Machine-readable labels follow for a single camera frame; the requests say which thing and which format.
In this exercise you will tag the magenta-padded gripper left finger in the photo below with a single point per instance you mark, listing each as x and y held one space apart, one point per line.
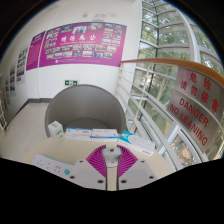
90 173

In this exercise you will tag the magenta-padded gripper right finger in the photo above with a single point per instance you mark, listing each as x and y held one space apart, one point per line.
135 173

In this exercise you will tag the long white and teal box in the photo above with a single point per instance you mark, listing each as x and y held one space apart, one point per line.
136 142

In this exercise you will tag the flat white and blue box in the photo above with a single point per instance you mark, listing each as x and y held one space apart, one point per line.
77 134
104 135

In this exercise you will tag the white and teal power strip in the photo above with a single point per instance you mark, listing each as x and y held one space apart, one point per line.
50 164

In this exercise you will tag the small upright white box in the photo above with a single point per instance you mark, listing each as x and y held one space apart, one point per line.
56 131

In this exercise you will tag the grey round-backed chair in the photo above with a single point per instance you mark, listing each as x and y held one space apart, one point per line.
85 103

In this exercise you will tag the silver danger sign, red letters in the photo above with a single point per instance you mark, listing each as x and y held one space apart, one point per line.
196 106

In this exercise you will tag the green exit sign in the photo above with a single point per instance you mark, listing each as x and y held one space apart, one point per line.
71 82

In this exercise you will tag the short white stair railing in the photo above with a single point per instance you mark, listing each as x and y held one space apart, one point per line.
2 115

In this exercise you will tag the white railing with orange handrail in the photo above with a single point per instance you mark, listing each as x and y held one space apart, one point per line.
156 62

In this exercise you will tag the white photo wall poster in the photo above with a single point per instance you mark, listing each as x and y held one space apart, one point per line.
22 65
12 80

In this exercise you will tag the large magenta photo wall poster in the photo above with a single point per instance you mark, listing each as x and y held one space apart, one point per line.
83 45

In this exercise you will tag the narrow magenta text wall poster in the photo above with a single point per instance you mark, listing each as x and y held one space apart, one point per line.
35 51

